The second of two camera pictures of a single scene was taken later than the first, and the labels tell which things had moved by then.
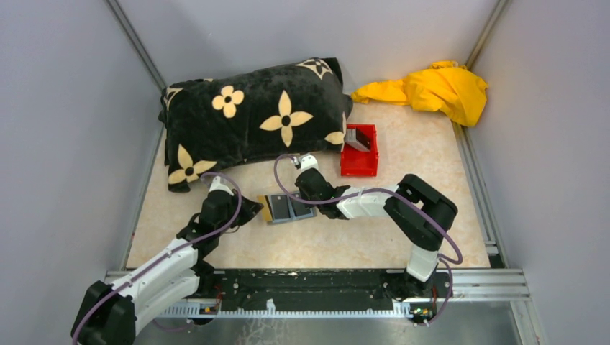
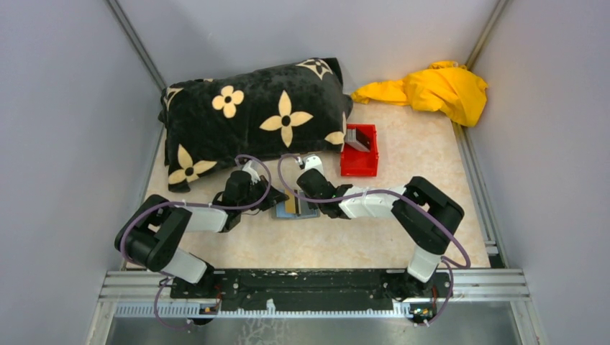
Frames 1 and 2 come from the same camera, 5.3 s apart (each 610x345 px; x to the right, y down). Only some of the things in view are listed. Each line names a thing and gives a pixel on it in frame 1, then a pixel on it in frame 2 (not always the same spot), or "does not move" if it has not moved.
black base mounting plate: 321,289 does not move
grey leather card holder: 283,208 does not move
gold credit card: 266,211 → 290,203
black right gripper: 301,192 does not move
